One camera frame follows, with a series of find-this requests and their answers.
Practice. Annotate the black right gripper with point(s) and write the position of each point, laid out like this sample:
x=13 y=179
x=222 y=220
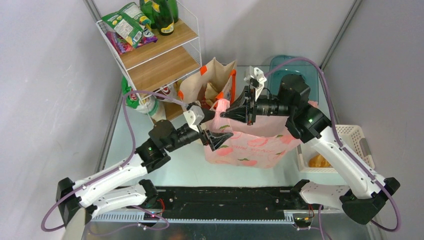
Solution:
x=248 y=110

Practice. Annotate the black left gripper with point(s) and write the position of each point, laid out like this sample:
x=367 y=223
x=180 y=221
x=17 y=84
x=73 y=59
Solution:
x=203 y=136

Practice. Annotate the beige floral tote bag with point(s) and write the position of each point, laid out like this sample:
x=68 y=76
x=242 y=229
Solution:
x=214 y=81

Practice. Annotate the pink plastic bag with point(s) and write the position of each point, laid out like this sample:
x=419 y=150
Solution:
x=261 y=145

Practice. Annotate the croissant bread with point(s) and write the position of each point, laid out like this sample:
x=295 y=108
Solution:
x=319 y=161

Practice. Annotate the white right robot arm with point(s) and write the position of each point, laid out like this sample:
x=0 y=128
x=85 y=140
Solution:
x=365 y=192

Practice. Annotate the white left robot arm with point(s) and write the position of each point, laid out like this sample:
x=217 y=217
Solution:
x=102 y=192

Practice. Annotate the white brown snack bag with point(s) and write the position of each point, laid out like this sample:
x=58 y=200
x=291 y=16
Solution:
x=168 y=91

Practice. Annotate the green white snack bag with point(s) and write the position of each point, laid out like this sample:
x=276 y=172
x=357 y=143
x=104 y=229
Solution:
x=149 y=106

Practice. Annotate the teal plastic tray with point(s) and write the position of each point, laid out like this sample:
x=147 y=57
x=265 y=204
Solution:
x=305 y=69

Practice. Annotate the green glass bottle front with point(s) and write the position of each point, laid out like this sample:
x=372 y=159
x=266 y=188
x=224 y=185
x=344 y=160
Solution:
x=163 y=17

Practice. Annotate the green glass bottle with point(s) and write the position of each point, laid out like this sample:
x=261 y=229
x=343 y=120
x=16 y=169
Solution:
x=173 y=6
x=146 y=6
x=163 y=17

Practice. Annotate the purple candy bag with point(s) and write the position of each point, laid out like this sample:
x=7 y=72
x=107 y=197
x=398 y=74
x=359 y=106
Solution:
x=122 y=46

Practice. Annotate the green glass bottle back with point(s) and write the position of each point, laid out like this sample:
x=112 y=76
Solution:
x=173 y=6

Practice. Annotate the green glass bottle middle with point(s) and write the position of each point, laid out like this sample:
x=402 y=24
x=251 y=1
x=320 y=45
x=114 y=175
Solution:
x=146 y=6

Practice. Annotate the green chips bag top shelf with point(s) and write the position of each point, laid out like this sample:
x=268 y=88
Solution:
x=127 y=22

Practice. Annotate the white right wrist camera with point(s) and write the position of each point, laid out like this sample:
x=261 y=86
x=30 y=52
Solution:
x=255 y=77

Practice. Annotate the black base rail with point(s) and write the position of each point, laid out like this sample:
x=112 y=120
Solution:
x=225 y=203

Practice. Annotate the white wire wooden shelf rack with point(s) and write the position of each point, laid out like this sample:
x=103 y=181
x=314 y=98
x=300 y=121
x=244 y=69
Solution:
x=170 y=60

